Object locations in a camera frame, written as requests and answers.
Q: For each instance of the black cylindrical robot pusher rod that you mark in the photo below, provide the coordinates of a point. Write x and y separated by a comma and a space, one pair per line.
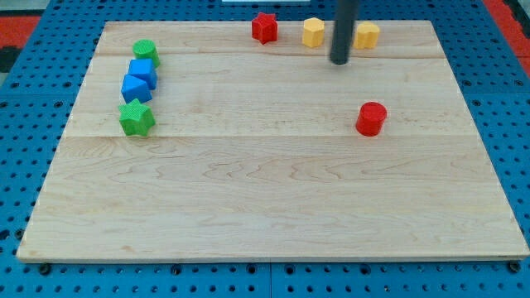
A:
346, 15

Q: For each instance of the green cylinder block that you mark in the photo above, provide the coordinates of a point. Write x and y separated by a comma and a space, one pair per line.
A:
146, 49

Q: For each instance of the blue cube block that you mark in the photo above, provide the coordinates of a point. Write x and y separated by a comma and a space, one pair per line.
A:
144, 69

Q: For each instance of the red star block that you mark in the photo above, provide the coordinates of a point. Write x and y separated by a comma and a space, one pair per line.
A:
264, 27

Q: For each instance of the red cylinder block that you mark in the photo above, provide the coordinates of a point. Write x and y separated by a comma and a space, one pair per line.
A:
371, 118

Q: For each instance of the green star block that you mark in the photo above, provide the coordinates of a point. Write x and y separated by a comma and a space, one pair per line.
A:
136, 118

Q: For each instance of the blue triangle block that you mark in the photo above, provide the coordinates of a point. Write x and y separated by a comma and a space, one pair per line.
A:
135, 88

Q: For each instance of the yellow heart block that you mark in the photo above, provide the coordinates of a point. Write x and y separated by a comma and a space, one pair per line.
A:
366, 36

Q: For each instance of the yellow hexagon block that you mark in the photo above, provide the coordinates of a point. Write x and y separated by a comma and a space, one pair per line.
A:
313, 32

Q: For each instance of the light wooden board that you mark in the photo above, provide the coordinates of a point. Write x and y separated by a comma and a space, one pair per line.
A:
255, 157

